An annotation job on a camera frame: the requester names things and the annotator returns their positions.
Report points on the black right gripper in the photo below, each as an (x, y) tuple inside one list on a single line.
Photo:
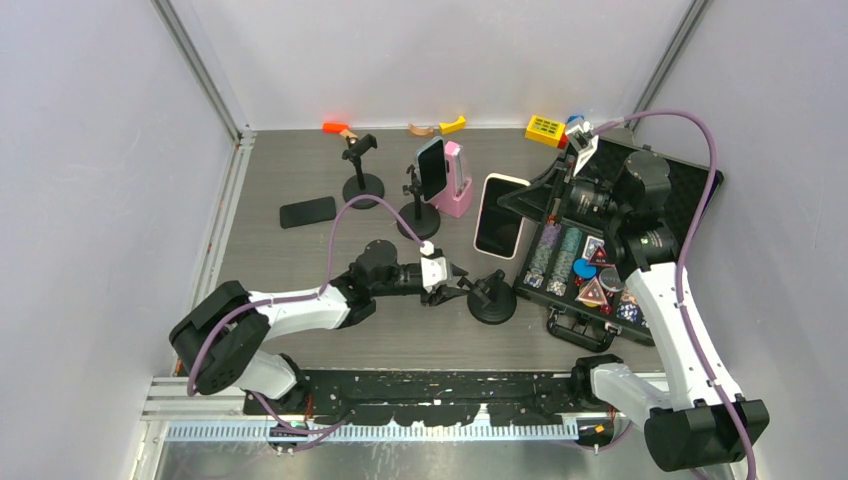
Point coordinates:
[(541, 199)]

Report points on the orange wooden block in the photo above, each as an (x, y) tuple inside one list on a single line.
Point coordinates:
[(334, 127)]

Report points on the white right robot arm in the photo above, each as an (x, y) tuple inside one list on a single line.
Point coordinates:
[(702, 418)]

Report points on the blue round game chip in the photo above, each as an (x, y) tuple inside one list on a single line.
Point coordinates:
[(583, 269)]

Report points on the black smartphone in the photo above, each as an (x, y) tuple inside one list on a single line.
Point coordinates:
[(307, 212)]

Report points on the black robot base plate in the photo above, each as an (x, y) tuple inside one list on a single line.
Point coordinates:
[(435, 398)]

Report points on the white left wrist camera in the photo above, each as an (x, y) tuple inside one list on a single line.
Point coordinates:
[(436, 270)]

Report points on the blue-green poker chip stack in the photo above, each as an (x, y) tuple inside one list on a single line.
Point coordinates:
[(566, 255)]

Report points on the red triangle game piece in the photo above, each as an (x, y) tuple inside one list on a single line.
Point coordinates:
[(591, 292)]

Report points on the purple poker chip stack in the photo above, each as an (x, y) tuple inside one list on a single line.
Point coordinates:
[(543, 251)]

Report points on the black phone stand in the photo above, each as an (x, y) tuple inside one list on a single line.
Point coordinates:
[(491, 300), (361, 188), (423, 219)]

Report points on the yellow toy brick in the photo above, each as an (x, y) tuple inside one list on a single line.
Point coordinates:
[(544, 130)]

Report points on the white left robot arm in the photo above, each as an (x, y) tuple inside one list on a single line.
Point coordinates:
[(219, 342)]

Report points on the smartphone with clear case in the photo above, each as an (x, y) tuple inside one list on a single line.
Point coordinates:
[(431, 168)]

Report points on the yellow arch block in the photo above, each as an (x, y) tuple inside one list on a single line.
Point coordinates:
[(453, 126)]

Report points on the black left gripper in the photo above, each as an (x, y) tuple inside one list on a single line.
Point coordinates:
[(440, 294)]

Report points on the black foam-lined case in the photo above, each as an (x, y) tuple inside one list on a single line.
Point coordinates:
[(634, 207)]

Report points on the smartphone with cream case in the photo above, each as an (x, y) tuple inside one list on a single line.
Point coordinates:
[(498, 229)]

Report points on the pink wedge stand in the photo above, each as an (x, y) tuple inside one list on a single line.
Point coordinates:
[(456, 198)]

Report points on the tan arch block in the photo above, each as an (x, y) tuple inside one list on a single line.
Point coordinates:
[(421, 131)]

